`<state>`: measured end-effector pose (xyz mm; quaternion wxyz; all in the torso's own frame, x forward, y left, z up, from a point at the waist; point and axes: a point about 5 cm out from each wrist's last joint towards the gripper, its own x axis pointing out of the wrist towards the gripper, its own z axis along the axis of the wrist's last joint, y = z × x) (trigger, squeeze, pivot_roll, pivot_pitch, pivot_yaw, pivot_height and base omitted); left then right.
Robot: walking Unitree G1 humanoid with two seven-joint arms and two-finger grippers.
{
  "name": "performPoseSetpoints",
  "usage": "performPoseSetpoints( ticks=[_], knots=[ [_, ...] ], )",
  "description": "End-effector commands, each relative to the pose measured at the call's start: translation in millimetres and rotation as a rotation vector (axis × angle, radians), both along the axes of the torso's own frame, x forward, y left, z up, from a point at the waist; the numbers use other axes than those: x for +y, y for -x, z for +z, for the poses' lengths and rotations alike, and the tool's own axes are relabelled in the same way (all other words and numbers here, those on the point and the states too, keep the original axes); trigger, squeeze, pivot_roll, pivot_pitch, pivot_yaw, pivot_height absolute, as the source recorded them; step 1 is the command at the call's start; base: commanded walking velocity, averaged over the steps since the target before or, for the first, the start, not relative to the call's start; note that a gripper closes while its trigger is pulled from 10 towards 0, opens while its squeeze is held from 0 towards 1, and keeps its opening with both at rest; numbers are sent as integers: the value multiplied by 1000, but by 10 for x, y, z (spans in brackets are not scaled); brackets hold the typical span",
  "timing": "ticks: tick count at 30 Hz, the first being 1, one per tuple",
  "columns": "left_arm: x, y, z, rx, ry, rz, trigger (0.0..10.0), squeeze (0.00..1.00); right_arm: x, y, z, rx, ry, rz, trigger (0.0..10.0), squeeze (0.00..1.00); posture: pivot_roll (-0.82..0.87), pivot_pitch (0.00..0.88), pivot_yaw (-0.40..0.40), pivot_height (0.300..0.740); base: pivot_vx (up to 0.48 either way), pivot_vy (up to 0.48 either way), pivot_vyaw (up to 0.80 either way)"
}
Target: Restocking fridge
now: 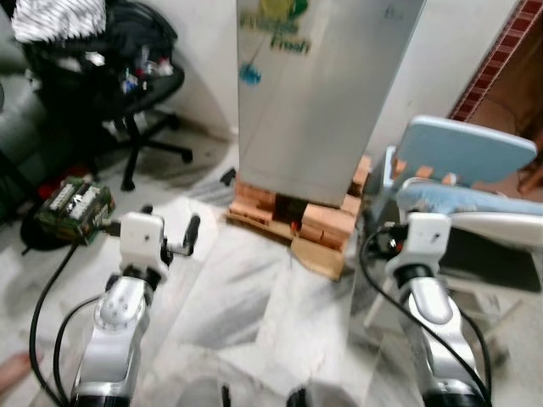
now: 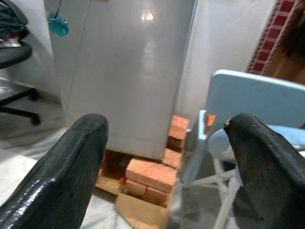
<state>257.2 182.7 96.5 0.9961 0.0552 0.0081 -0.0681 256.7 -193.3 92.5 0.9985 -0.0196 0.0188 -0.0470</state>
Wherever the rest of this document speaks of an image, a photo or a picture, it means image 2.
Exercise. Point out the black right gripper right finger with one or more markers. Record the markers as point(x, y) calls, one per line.
point(269, 171)

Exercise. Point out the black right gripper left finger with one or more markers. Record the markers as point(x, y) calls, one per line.
point(54, 179)

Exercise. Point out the silver grey fridge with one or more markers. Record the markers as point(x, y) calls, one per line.
point(124, 71)

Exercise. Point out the light blue folding chair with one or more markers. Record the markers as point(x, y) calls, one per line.
point(250, 95)

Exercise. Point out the small orange brick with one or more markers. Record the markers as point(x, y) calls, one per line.
point(135, 188)
point(157, 196)

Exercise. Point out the brown cardboard sheet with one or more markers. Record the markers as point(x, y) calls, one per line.
point(140, 212)

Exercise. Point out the large orange brick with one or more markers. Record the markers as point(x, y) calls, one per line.
point(152, 174)

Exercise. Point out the stacked orange bricks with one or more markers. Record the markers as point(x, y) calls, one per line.
point(177, 133)

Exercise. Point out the brown curtain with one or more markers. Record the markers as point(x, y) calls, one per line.
point(286, 47)

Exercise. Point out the black office chair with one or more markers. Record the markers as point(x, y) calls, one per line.
point(12, 53)

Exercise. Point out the teal round hanging tag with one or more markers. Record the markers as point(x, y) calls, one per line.
point(58, 25)

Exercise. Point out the dark clothes pile on chair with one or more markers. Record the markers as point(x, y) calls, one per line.
point(12, 26)

